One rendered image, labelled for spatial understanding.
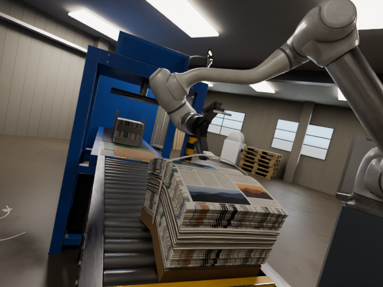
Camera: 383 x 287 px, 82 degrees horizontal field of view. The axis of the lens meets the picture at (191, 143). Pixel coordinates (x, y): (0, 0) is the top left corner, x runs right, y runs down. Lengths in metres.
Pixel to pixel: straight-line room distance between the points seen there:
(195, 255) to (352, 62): 0.72
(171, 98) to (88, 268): 0.61
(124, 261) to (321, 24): 0.85
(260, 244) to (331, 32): 0.63
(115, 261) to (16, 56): 5.96
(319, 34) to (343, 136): 7.96
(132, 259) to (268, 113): 8.73
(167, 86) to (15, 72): 5.65
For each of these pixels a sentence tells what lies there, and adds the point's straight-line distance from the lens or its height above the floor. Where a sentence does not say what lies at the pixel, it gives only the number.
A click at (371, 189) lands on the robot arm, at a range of 1.12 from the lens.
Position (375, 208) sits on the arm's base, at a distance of 1.13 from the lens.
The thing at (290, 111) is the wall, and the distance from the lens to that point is 8.99.
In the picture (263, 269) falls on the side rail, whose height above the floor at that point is 0.80.
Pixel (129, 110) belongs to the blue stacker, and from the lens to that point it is 4.07.
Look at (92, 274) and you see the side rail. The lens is 0.61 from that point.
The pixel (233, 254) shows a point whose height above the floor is 0.89.
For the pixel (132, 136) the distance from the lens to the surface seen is 2.52.
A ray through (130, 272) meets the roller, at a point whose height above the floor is 0.80.
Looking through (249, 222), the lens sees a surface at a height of 0.98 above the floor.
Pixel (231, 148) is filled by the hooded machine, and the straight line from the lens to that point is 8.57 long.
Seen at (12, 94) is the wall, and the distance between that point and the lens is 6.38.
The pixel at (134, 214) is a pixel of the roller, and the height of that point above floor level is 0.79.
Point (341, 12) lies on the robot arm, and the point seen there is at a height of 1.58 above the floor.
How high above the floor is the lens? 1.18
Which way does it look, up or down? 5 degrees down
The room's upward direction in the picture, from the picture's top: 13 degrees clockwise
